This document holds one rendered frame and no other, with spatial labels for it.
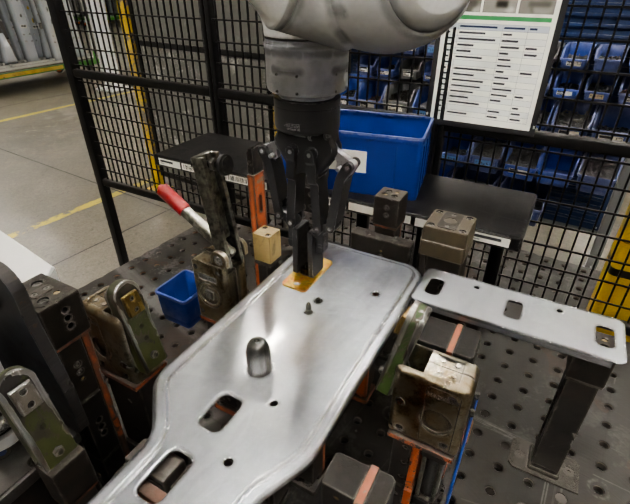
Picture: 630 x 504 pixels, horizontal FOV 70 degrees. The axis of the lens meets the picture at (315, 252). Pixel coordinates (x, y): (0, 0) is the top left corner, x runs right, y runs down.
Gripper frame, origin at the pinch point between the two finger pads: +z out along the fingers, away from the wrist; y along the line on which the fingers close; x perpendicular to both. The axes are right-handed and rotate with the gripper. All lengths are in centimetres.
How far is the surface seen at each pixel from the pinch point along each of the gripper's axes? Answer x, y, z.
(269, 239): 6.3, -10.8, 4.9
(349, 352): -4.6, 8.9, 11.0
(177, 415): -23.1, -3.9, 11.1
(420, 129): 53, -2, -2
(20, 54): 375, -713, 73
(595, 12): 187, 25, -19
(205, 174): -1.8, -15.0, -8.3
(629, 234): 58, 44, 14
